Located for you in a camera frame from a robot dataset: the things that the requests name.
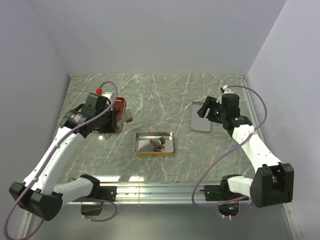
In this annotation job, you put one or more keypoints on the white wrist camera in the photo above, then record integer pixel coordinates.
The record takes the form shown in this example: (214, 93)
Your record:
(225, 90)
(109, 95)

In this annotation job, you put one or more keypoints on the metal tongs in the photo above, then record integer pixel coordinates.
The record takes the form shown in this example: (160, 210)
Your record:
(126, 117)

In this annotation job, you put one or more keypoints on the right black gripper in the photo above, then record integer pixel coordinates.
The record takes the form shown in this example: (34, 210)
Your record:
(209, 102)

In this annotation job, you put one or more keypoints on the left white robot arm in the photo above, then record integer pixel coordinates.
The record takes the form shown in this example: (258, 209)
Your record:
(39, 193)

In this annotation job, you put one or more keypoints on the brown oval chocolate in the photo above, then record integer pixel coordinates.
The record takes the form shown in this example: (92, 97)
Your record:
(152, 142)

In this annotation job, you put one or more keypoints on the dark cube chocolate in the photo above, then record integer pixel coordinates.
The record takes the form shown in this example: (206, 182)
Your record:
(162, 140)

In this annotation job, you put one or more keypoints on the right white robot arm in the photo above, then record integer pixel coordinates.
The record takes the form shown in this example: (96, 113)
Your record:
(273, 182)

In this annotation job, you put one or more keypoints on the dark square chocolate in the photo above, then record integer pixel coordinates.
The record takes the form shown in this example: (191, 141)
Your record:
(156, 149)

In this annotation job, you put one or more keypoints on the grey tin lid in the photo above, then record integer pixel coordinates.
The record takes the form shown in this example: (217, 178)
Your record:
(197, 123)

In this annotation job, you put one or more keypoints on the round brown chocolate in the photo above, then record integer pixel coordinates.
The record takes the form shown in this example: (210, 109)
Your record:
(161, 148)

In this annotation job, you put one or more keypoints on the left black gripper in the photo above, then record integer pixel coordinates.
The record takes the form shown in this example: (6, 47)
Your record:
(112, 127)

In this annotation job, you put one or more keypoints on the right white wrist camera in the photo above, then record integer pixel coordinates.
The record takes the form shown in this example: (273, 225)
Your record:
(225, 90)

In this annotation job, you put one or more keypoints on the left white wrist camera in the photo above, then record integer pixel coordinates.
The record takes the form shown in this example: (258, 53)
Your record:
(109, 95)

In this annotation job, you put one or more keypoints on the gold tin box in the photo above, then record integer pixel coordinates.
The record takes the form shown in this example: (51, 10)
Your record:
(144, 149)

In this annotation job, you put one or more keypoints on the red rectangular tray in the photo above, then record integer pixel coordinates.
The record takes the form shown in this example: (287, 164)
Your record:
(119, 107)

